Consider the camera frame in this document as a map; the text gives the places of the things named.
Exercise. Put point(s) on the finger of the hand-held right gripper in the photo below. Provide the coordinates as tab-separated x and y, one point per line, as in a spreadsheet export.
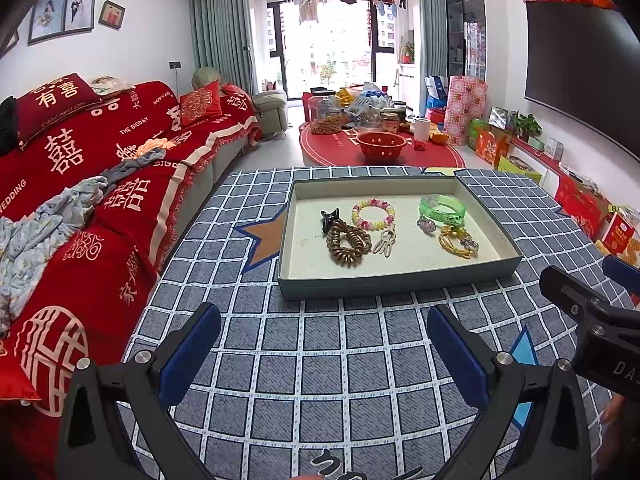
625	277
570	292

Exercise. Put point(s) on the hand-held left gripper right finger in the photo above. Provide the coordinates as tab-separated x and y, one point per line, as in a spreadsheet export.
457	355

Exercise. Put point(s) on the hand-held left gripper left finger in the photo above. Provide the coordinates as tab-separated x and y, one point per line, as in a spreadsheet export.
192	350

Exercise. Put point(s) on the shallow grey-green tray box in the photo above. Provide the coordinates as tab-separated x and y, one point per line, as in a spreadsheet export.
400	270

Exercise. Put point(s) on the purple silver charm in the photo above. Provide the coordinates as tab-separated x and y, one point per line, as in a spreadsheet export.
471	245

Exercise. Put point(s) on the silver rhinestone charm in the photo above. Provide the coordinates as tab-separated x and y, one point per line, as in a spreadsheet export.
426	225

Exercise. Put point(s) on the black claw hair clip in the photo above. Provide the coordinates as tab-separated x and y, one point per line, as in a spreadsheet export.
330	221

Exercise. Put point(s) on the person's right forearm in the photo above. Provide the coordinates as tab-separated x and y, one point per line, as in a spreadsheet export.
625	450

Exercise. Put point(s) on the person's right hand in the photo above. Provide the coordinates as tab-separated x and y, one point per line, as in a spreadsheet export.
612	412

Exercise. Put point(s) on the large red gift box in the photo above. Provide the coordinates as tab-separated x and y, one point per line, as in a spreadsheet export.
580	205

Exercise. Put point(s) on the grey checked tablecloth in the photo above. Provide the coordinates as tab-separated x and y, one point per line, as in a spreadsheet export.
300	385

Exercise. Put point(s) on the flat yellow-green box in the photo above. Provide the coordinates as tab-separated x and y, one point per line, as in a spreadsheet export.
517	167

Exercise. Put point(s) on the low red television shelf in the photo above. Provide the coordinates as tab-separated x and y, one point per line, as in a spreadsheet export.
537	154

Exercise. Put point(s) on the small white box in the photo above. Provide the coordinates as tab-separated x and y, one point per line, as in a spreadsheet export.
554	147

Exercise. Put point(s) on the orange red gift box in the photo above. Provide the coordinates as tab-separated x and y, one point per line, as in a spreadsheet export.
492	147

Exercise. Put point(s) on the grey-green sofa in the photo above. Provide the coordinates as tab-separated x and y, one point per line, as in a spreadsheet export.
215	180

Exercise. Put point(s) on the green potted plant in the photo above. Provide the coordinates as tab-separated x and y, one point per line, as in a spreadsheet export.
526	124

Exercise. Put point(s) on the red satin cushion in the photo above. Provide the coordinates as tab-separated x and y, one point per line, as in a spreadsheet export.
12	375

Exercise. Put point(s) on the silver foil bag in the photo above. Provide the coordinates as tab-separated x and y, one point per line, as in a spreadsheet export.
499	118

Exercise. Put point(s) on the green gift box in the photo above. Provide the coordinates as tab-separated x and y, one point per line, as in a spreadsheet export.
479	127

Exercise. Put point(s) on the light blue floral blanket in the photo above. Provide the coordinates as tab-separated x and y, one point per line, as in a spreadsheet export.
35	230

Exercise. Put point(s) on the orange fruit pile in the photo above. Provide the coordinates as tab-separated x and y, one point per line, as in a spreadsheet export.
440	137

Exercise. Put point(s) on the white cup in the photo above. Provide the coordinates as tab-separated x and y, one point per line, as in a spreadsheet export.
421	130

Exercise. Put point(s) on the small red box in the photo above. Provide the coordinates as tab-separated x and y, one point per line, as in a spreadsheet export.
435	116

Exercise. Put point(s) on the red colander bowl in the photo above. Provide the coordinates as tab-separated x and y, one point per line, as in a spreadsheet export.
381	146

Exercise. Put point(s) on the blue white paper bag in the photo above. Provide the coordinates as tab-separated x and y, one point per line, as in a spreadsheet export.
436	90

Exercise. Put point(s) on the red printed sofa cover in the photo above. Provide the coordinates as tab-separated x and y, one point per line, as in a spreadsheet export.
130	115

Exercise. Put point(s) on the round red table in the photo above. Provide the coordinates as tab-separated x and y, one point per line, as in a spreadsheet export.
330	147

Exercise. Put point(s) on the red embroidered cushion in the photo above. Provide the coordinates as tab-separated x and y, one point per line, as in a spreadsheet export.
200	105

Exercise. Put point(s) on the light green recliner armchair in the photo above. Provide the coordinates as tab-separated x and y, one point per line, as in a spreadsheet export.
270	105

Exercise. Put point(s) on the pile of snack packets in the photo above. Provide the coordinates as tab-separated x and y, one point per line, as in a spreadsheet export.
372	105

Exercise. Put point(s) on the clear snack jar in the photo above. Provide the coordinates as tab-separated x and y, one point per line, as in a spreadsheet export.
327	115

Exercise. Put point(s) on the red printed pillow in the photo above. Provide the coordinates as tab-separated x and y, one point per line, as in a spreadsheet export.
55	110

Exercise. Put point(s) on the white floral cushion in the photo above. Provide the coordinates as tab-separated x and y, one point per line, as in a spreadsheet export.
110	85

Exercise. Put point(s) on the balcony potted plant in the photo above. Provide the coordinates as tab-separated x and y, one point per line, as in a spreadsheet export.
407	54

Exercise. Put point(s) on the dark cloth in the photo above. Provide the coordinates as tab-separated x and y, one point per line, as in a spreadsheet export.
7	125

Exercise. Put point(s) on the teal curtain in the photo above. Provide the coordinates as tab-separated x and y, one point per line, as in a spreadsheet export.
432	35
220	30

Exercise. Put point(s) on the dark glass cabinet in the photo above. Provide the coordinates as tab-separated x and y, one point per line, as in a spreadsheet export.
462	20

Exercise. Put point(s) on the balcony glass door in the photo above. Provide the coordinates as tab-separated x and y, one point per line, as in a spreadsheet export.
274	25

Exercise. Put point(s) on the hanging small blue clothes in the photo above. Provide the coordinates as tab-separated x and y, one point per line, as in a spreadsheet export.
390	5

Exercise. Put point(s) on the framed couple portrait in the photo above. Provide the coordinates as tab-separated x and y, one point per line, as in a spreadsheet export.
79	9

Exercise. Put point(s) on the framed bride portrait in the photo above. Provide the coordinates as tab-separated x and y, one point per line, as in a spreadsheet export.
47	15

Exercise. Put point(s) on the hanging white clothes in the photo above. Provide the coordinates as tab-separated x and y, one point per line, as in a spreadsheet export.
307	2

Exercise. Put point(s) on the black wall television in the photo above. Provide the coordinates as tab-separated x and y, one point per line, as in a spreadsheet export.
580	60

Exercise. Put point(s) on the small red photo frame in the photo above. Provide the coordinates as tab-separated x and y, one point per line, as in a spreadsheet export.
111	15

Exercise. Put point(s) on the tilted grey photo frame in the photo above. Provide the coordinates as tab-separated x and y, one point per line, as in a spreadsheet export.
9	44

